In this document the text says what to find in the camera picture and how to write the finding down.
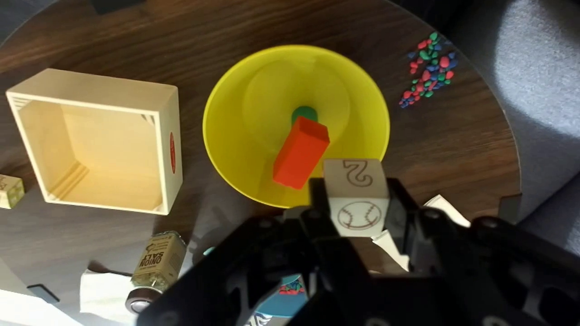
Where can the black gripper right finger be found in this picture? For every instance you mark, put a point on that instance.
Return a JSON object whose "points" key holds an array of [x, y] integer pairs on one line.
{"points": [[403, 209]]}

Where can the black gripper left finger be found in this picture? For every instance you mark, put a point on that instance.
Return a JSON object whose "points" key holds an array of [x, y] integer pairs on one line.
{"points": [[318, 205]]}

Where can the wooden block with baseball drawing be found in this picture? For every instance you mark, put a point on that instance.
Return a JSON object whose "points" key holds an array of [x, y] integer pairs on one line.
{"points": [[356, 192]]}

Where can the red rectangular block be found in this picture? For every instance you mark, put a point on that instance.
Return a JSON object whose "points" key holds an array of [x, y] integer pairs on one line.
{"points": [[300, 156]]}

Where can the green block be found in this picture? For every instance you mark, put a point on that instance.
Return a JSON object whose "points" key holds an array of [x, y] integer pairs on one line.
{"points": [[304, 113]]}

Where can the yellow plastic bowl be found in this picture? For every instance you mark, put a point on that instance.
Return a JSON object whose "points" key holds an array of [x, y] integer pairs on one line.
{"points": [[260, 91]]}

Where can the wooden alphabet block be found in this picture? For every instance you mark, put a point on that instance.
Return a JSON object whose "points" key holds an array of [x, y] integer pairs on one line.
{"points": [[10, 192]]}

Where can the white card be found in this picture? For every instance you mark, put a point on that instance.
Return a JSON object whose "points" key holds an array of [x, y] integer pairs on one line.
{"points": [[450, 211]]}

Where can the black table edge clip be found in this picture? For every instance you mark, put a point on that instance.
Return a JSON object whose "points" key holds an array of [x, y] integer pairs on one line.
{"points": [[510, 209], [43, 292], [115, 4]]}

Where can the small colourful beads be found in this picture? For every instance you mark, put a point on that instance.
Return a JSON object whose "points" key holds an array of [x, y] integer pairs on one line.
{"points": [[431, 73]]}

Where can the grey upholstered seat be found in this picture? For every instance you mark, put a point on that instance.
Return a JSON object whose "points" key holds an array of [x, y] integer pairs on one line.
{"points": [[537, 91]]}

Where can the light wooden box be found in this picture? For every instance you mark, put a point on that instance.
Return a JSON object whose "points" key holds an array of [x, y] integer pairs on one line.
{"points": [[92, 145]]}

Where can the white cloth napkin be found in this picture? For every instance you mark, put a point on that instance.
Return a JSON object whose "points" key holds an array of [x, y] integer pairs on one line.
{"points": [[101, 296]]}

